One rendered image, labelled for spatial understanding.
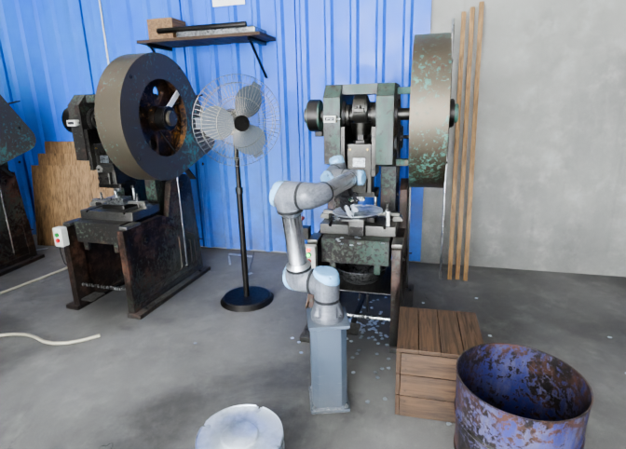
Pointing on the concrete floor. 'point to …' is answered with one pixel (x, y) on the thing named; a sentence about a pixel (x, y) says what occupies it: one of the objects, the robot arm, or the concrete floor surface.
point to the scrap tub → (519, 400)
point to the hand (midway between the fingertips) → (350, 215)
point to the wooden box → (431, 360)
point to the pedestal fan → (236, 120)
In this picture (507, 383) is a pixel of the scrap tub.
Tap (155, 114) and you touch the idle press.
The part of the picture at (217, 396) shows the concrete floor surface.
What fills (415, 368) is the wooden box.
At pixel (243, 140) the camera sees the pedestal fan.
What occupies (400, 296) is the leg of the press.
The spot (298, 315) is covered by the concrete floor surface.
